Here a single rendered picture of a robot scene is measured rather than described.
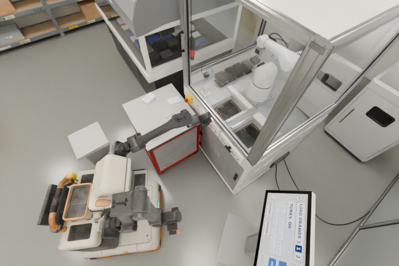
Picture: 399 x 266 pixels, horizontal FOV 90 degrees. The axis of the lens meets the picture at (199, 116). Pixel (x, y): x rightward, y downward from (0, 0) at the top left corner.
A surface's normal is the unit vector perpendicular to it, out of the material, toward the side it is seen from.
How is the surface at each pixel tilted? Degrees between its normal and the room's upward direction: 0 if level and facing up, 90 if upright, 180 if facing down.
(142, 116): 0
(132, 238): 0
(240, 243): 3
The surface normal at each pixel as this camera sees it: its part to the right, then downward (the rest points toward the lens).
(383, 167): 0.02, -0.58
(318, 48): -0.84, 0.44
